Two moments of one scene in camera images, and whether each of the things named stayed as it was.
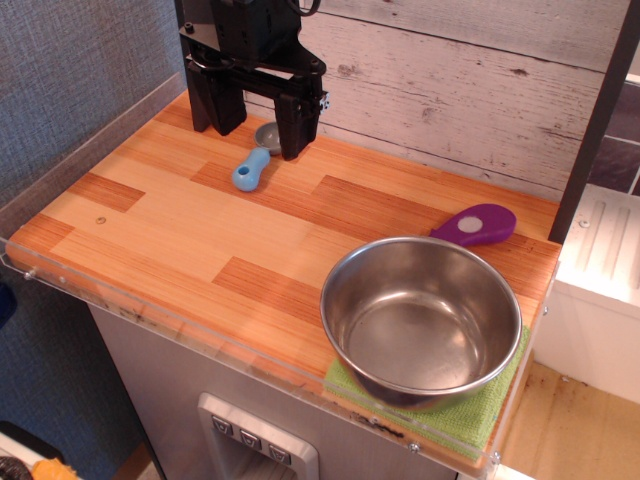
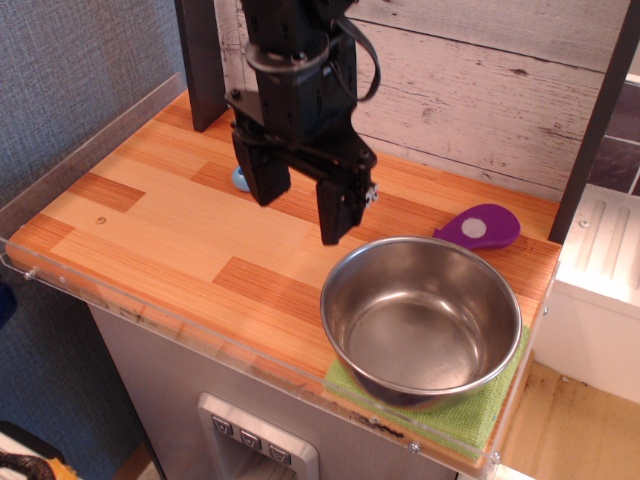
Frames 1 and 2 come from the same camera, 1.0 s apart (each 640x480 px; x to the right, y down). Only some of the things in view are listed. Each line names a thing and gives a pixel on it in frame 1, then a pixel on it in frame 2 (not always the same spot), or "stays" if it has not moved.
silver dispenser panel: [241, 446] stays
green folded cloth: [472, 421] stays
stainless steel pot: [419, 321] stays
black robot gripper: [254, 45] → [306, 114]
